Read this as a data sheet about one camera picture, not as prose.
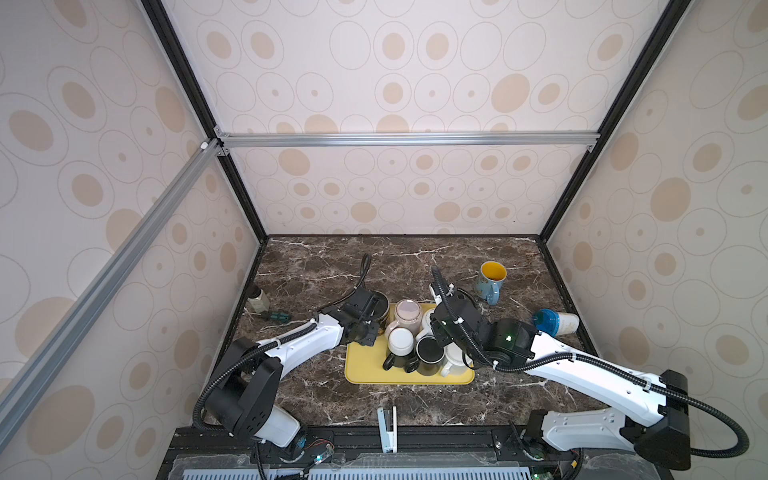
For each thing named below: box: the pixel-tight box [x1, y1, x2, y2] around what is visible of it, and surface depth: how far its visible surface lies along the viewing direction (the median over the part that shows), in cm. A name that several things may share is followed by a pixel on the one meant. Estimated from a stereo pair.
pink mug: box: [384, 299, 423, 341], surface depth 87 cm
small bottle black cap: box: [247, 283, 270, 314], surface depth 96 cm
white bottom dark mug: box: [382, 326, 415, 370], surface depth 84 cm
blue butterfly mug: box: [476, 260, 507, 306], surface depth 97 cm
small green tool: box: [262, 311, 291, 323], surface depth 97 cm
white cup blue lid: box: [532, 309, 580, 337], surface depth 91 cm
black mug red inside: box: [404, 335, 445, 376], surface depth 82 cm
